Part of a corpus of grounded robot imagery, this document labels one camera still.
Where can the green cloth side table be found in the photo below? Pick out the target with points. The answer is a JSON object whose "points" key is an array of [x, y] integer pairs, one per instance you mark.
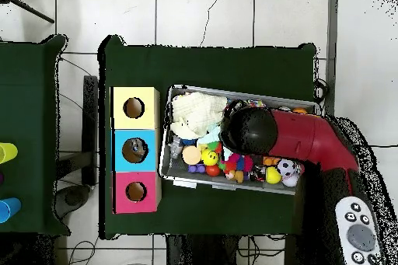
{"points": [[28, 106]]}

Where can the dark green table cloth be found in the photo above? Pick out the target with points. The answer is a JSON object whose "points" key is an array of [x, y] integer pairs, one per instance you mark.
{"points": [[217, 72]]}

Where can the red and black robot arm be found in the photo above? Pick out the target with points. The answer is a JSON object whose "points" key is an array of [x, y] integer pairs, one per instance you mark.
{"points": [[304, 137]]}

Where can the wooden box with three holes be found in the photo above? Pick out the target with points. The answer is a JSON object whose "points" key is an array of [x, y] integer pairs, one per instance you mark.
{"points": [[146, 115]]}

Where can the red orange ball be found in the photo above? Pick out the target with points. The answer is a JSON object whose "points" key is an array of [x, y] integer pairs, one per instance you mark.
{"points": [[213, 170]]}

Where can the cream yellow waffle cloth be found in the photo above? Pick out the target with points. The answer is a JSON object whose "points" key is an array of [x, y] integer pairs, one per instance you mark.
{"points": [[196, 109]]}

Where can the blue plastic cup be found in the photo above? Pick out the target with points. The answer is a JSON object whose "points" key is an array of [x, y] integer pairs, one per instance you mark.
{"points": [[9, 209]]}

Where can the orange round foam ball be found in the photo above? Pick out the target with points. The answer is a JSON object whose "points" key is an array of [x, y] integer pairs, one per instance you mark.
{"points": [[191, 155]]}

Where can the orange studded toy block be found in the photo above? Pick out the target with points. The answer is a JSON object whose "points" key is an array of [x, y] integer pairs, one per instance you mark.
{"points": [[271, 161]]}

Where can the mint green waffle cloth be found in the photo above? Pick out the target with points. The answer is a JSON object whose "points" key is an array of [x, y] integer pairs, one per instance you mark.
{"points": [[210, 137]]}

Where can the colourful spiky caterpillar toy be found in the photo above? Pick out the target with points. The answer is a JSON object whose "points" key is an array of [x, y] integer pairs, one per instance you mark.
{"points": [[238, 162]]}

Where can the small tan plush animal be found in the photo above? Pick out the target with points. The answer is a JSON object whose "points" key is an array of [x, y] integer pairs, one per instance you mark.
{"points": [[235, 176]]}

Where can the crushed clear plastic bottle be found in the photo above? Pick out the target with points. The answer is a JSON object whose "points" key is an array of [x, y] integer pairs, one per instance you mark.
{"points": [[136, 148]]}

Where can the purple toy block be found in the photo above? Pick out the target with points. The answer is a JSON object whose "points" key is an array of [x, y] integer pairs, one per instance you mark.
{"points": [[196, 168]]}

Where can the yellow smiley ball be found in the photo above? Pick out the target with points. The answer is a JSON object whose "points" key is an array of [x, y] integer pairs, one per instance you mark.
{"points": [[210, 157]]}

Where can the black tripod leg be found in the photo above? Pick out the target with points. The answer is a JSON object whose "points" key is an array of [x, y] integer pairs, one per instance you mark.
{"points": [[31, 9]]}

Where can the yellow plastic cup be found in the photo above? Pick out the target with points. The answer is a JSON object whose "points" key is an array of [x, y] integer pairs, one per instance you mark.
{"points": [[7, 152]]}

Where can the white baseball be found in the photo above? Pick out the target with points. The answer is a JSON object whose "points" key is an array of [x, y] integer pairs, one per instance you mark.
{"points": [[290, 181]]}

